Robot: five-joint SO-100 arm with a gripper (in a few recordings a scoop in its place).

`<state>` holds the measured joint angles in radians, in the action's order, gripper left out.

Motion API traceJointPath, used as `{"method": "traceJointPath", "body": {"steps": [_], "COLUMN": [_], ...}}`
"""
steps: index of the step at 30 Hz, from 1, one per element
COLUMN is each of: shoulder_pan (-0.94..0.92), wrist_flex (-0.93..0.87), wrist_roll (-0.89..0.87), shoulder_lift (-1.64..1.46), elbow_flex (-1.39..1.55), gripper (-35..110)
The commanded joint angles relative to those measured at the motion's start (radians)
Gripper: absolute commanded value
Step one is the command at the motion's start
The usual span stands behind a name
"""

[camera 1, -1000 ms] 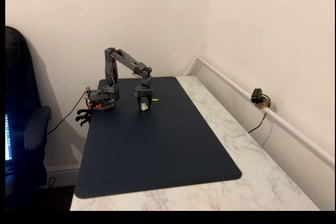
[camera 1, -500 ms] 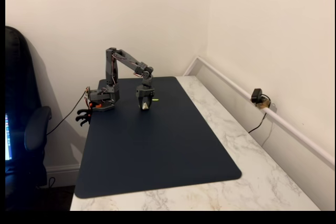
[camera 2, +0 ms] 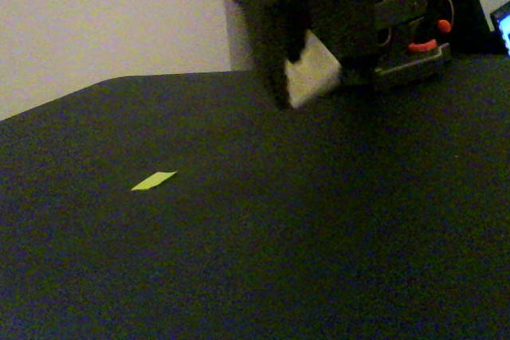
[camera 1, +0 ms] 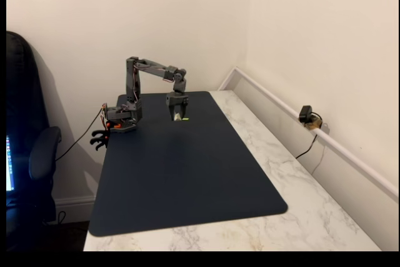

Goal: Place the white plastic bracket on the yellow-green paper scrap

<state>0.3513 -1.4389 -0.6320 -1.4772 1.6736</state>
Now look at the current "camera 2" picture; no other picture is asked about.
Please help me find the dark navy desk mat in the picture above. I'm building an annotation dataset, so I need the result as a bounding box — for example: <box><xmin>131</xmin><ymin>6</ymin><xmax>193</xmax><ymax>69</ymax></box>
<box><xmin>0</xmin><ymin>53</ymin><xmax>510</xmax><ymax>340</ymax></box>

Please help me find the black clamp with orange pads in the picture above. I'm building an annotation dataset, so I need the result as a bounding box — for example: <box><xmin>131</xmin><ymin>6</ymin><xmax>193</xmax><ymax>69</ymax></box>
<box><xmin>406</xmin><ymin>17</ymin><xmax>453</xmax><ymax>55</ymax></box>

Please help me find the thin robot cable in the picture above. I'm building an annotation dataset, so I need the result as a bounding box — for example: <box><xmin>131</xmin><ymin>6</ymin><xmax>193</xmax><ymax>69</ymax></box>
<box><xmin>428</xmin><ymin>0</ymin><xmax>456</xmax><ymax>29</ymax></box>

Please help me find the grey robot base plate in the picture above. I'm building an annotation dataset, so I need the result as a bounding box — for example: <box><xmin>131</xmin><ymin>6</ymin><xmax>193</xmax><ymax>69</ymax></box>
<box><xmin>373</xmin><ymin>42</ymin><xmax>453</xmax><ymax>86</ymax></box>

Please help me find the yellow-green tape marker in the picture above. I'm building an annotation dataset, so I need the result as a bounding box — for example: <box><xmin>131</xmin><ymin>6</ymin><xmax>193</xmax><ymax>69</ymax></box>
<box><xmin>130</xmin><ymin>170</ymin><xmax>179</xmax><ymax>192</ymax></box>

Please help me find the white 3D-printed plastic part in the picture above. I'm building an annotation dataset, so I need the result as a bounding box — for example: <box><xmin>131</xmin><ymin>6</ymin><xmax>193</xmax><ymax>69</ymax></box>
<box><xmin>284</xmin><ymin>29</ymin><xmax>343</xmax><ymax>110</ymax></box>

